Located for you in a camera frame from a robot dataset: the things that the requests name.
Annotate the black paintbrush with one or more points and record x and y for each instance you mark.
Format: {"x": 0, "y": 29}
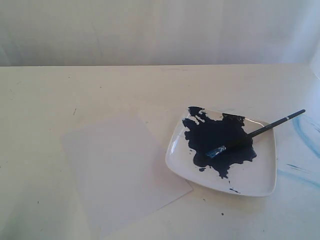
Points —
{"x": 265, "y": 128}

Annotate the white paper sheet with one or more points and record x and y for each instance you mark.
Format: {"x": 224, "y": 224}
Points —
{"x": 120, "y": 172}

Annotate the white square plate with paint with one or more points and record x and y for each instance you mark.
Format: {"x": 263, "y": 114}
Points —
{"x": 248, "y": 170}

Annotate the white backdrop curtain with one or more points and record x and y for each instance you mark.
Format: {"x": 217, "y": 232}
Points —
{"x": 157, "y": 32}

